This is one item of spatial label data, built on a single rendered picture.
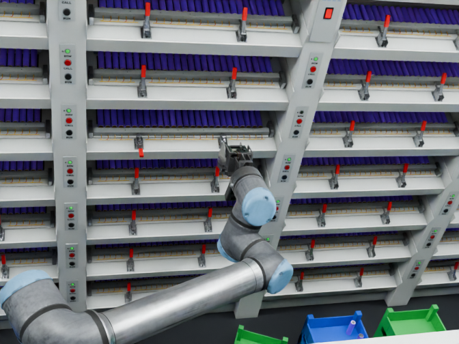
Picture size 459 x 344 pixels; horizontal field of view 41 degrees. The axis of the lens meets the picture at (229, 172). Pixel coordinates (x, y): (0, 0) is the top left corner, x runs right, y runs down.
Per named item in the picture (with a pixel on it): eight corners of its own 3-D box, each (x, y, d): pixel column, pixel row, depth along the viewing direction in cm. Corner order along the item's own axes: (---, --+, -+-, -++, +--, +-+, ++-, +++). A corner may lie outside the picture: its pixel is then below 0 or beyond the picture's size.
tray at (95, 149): (273, 158, 201) (281, 142, 193) (85, 160, 186) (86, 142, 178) (263, 108, 211) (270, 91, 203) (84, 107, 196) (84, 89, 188)
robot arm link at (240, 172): (262, 201, 169) (229, 201, 167) (257, 192, 173) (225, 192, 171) (267, 173, 165) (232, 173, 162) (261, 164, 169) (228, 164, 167)
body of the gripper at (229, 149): (248, 143, 178) (259, 162, 168) (245, 168, 183) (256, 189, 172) (223, 143, 177) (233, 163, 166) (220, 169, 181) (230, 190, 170)
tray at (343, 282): (393, 290, 265) (407, 278, 253) (260, 299, 250) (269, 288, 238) (380, 248, 275) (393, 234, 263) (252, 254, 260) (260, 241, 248)
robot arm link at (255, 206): (237, 224, 156) (252, 192, 152) (226, 199, 166) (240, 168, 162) (268, 232, 159) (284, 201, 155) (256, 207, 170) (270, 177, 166)
